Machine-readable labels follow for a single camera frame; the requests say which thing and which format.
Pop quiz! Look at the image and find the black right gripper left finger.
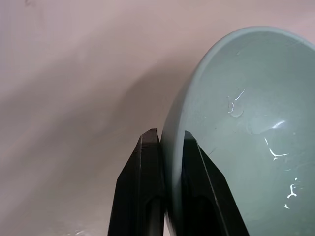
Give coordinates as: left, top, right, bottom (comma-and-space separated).
107, 128, 166, 236

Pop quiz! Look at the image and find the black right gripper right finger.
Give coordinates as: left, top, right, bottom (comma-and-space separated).
179, 130, 251, 236

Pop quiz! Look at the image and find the pale green bowl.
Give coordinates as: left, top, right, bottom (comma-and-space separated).
160, 26, 315, 236

